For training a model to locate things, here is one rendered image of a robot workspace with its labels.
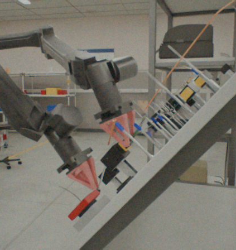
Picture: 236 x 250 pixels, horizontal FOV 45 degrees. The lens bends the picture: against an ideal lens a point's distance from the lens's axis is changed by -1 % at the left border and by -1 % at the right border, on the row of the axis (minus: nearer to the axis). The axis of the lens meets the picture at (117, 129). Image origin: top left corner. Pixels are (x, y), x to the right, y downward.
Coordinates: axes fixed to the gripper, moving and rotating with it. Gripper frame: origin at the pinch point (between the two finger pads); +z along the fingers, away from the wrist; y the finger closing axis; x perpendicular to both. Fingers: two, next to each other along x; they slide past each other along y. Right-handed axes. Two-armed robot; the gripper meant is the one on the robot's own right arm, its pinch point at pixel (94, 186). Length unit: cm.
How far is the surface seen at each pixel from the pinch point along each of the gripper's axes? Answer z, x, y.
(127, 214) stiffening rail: 7.7, -13.3, -14.3
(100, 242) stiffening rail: 9.7, -4.2, -15.3
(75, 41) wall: -341, 267, 684
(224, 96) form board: -0.8, -42.2, -25.3
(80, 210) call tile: 0.9, -13.3, -24.7
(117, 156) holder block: -2.6, -11.9, -1.7
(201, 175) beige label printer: 35, 9, 101
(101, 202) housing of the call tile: 2.1, -15.6, -21.9
